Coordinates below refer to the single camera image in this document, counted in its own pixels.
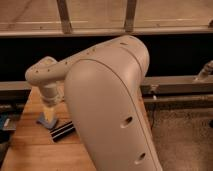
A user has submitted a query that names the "blue sponge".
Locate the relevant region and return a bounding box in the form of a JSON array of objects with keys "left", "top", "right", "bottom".
[{"left": 36, "top": 113, "right": 58, "bottom": 130}]

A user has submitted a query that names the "right metal window post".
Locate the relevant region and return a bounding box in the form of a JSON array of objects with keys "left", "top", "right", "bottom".
[{"left": 124, "top": 0, "right": 137, "bottom": 33}]

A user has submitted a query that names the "metal window post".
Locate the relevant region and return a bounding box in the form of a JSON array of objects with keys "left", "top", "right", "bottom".
[
  {"left": 56, "top": 0, "right": 72, "bottom": 34},
  {"left": 124, "top": 0, "right": 137, "bottom": 33}
]

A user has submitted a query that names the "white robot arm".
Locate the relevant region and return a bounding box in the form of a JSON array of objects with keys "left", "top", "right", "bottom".
[{"left": 25, "top": 35, "right": 163, "bottom": 171}]

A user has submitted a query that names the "left metal window post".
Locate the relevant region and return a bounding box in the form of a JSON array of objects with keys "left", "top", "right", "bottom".
[{"left": 56, "top": 0, "right": 72, "bottom": 34}]

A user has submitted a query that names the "wooden table board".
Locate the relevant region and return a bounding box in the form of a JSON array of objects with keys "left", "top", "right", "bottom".
[{"left": 0, "top": 83, "right": 161, "bottom": 171}]

